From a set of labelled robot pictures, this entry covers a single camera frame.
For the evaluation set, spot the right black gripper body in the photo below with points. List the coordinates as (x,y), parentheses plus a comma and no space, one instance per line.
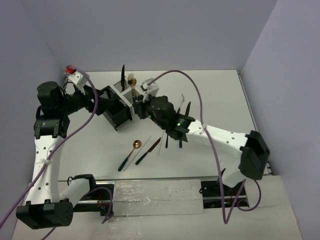
(145,108)

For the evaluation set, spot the black serrated knife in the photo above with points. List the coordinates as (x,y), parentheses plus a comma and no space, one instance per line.
(122,79)

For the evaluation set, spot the silver tape sheet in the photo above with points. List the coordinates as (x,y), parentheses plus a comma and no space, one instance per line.
(157,198)

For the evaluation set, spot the black utensil caddy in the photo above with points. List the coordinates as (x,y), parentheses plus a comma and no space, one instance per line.
(120,115)

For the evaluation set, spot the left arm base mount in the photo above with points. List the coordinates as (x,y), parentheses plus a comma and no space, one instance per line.
(98,201)

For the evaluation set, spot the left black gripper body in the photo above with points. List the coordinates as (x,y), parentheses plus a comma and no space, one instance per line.
(90,105)

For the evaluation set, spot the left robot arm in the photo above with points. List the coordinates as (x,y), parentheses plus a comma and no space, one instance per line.
(46,207)

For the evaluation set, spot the white chopstick long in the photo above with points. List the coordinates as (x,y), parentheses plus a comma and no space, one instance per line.
(135,156)

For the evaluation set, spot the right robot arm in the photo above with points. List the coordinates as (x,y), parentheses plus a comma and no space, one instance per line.
(249,150)

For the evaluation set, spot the white utensil caddy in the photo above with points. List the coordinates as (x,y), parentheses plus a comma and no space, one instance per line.
(126,93)

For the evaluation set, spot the black spoon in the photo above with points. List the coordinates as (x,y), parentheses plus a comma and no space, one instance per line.
(166,142)

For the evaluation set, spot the gold knife dark handle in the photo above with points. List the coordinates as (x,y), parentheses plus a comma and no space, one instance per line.
(148,151)

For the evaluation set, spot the gold spoon green handle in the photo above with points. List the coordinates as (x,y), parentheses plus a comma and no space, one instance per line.
(136,145)
(132,82)

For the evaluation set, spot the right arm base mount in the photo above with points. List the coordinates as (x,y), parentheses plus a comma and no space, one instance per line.
(211,195)

